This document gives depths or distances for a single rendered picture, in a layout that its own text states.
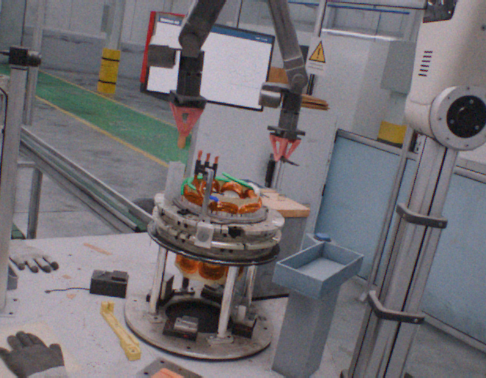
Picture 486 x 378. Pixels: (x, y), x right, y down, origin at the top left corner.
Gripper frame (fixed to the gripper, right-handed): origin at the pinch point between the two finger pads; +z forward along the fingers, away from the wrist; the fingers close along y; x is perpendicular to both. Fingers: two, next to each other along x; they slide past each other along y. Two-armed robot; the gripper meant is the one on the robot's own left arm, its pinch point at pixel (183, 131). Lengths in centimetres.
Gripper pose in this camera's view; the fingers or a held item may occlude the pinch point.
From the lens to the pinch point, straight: 133.6
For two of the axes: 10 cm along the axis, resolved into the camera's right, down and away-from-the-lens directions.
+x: 9.2, 0.0, 3.9
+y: 3.7, 3.5, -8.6
